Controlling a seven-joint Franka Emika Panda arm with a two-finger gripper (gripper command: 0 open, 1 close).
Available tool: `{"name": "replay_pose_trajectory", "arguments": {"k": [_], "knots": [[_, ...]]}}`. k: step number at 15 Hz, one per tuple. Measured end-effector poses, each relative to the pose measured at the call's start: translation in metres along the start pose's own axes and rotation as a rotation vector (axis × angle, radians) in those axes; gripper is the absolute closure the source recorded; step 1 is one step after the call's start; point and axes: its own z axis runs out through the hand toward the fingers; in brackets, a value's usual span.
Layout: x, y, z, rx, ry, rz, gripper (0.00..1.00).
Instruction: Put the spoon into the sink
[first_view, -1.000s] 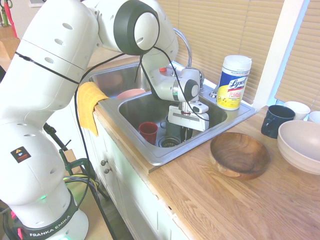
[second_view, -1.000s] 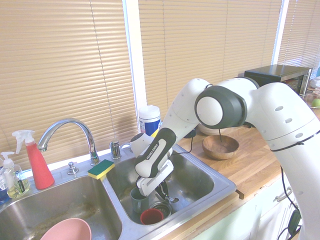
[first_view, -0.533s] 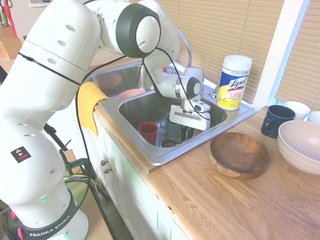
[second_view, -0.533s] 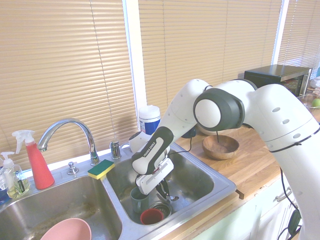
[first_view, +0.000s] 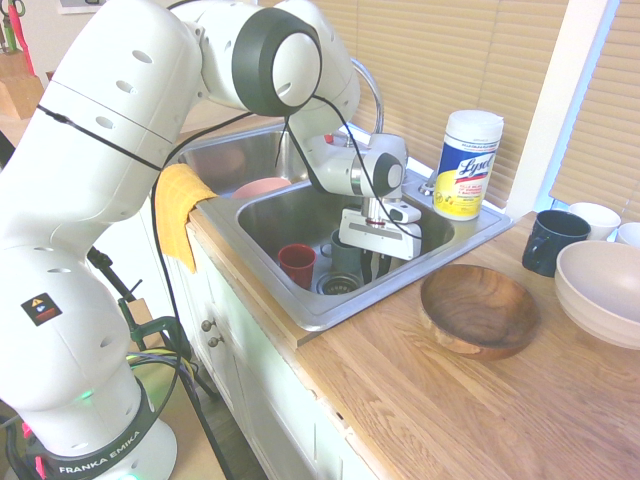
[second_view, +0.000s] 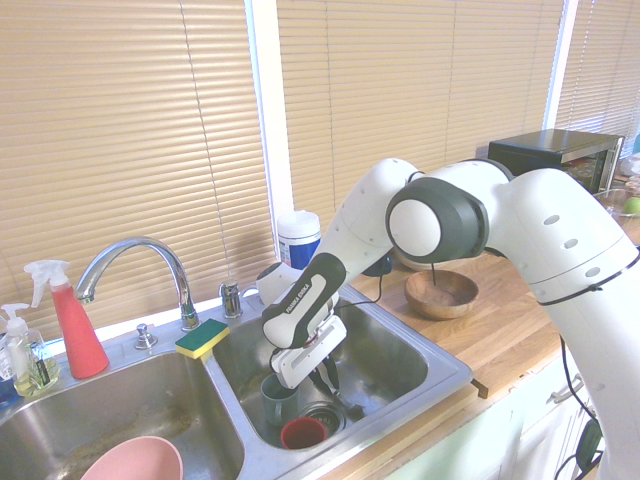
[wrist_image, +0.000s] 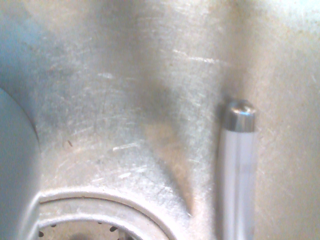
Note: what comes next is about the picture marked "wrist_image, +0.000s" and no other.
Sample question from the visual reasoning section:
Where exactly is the white handled metal spoon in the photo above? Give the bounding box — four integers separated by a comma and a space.
215, 98, 260, 240

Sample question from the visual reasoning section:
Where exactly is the stainless steel double sink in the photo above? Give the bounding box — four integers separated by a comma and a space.
0, 0, 320, 240

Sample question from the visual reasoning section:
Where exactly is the metal sink drain strainer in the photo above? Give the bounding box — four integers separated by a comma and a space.
25, 189, 179, 240

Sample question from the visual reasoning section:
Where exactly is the grey-green plastic mug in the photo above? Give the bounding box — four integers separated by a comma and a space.
0, 87, 42, 240

